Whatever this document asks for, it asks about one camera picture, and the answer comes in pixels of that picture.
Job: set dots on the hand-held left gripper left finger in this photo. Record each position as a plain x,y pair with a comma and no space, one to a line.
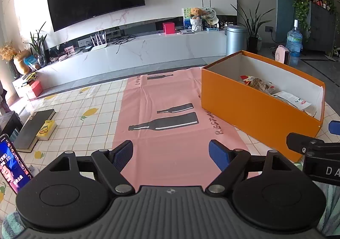
123,154

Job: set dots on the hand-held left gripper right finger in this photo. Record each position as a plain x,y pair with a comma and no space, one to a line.
219,152

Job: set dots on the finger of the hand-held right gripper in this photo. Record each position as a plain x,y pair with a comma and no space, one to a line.
335,127
300,140

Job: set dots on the clear packet white beans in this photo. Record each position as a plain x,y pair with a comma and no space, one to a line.
289,98

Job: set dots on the orange cardboard box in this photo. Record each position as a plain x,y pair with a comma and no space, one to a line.
239,101

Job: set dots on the clear packet dried meat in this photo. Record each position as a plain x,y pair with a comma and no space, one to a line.
259,83

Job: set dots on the red snack packet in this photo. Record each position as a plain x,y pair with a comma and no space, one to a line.
245,79

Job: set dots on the teal cloth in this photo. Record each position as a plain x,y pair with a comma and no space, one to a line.
329,201

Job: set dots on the pink bottle print mat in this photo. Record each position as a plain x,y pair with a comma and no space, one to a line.
164,148

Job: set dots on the yellow duck box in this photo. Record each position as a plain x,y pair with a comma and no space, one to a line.
46,130

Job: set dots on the pink heater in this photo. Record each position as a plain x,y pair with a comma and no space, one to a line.
282,54

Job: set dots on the black book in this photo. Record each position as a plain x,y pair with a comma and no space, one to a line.
32,130

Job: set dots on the blue water jug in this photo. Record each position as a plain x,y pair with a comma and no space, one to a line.
294,41

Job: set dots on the dark grey cabinet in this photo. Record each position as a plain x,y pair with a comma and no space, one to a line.
320,29

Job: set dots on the white marble tv cabinet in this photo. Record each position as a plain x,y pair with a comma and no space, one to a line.
132,48

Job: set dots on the pink storage box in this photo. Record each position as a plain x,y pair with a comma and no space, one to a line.
34,90

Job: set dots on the smartphone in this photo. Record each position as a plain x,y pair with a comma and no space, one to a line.
13,164

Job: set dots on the white router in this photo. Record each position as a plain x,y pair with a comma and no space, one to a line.
98,45

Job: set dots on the silver trash bin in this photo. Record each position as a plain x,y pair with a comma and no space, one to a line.
236,40

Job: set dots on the dark low stool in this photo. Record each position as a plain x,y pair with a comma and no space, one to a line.
9,123

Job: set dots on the potted long leaf plant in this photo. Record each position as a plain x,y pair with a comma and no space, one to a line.
252,26

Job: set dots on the blue tissue box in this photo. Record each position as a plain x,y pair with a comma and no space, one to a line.
211,29

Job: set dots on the white storage box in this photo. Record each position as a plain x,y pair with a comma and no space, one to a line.
18,87

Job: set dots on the white flat scale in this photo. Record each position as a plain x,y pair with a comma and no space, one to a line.
186,31

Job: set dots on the cluster of small dark jars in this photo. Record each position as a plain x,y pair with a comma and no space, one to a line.
226,22

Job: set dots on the trailing green pothos plant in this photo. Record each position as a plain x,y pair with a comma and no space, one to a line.
300,0

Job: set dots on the light blue packet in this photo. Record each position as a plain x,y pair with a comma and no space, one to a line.
30,60

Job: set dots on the red square box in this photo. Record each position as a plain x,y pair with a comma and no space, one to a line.
169,28

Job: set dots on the yellow round vase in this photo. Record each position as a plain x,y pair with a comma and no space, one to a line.
21,64

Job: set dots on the blue picture board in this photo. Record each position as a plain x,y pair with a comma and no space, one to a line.
187,18

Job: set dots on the orchid plant in glass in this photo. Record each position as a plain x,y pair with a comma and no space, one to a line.
38,45

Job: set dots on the round painted fan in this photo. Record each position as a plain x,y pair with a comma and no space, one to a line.
209,13

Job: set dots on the brown teddy bear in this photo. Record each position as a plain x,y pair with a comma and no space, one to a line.
196,12

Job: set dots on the vase of yellow dried flowers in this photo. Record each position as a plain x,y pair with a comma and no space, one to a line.
8,53

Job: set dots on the wall socket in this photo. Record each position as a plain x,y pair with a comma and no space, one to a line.
269,29

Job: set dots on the pink photo frame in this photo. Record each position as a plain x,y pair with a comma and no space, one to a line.
69,50

